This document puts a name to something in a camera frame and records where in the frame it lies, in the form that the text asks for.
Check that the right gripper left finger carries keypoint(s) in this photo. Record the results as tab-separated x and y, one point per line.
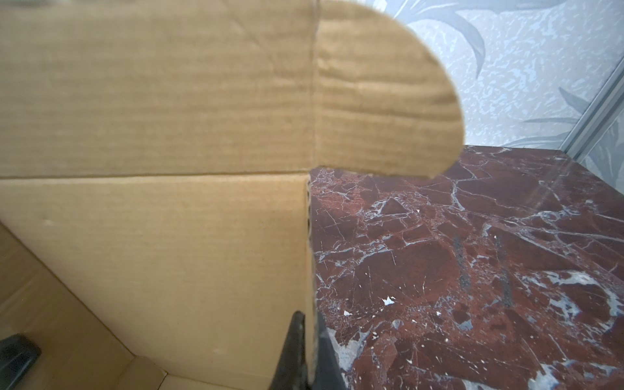
291	370

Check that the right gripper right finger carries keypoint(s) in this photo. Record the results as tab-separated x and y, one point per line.
327	372

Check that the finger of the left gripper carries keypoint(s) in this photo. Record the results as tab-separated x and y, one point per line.
18	355

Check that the aluminium frame structure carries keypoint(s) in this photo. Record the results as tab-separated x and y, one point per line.
597	118

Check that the brown cardboard box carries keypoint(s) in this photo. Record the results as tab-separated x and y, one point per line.
155	176

